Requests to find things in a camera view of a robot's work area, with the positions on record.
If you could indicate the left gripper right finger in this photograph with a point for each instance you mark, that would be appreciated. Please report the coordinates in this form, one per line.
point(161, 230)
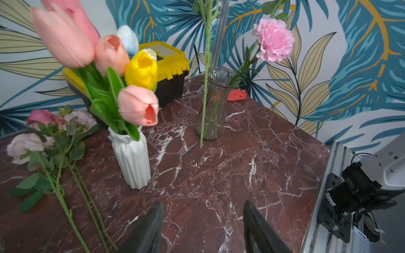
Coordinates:
point(259, 235)

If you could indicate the pale blue flower stem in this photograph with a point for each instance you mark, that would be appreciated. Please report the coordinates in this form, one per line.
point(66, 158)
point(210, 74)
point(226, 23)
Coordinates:
point(208, 15)

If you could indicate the double pink peony stem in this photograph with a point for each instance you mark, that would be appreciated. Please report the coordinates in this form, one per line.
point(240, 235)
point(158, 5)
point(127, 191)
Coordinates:
point(78, 125)

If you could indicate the white ribbed vase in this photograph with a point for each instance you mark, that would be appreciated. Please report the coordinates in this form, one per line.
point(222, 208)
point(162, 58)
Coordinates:
point(133, 158)

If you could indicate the tulip bouquet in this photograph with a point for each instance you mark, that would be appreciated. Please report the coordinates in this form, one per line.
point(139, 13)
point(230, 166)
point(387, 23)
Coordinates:
point(121, 88)

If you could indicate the pink carnation flower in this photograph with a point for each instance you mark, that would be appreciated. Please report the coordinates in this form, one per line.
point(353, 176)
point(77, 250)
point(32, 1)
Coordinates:
point(274, 44)

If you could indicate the light pink rose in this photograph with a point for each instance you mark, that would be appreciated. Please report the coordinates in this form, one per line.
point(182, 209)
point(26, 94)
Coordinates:
point(46, 159)

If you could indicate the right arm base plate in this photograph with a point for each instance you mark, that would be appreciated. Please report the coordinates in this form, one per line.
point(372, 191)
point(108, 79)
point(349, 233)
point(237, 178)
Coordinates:
point(332, 214)

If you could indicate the red glove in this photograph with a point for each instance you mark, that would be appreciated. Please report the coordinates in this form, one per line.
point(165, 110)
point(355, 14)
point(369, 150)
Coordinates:
point(237, 95)

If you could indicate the yellow black toolbox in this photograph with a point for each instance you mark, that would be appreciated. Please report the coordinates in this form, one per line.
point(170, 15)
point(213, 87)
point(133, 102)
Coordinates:
point(173, 67)

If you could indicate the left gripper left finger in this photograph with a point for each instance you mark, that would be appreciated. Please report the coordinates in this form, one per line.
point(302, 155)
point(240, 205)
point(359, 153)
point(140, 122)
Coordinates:
point(146, 238)

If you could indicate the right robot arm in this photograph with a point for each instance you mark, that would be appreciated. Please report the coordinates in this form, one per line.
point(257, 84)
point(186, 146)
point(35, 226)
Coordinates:
point(367, 185)

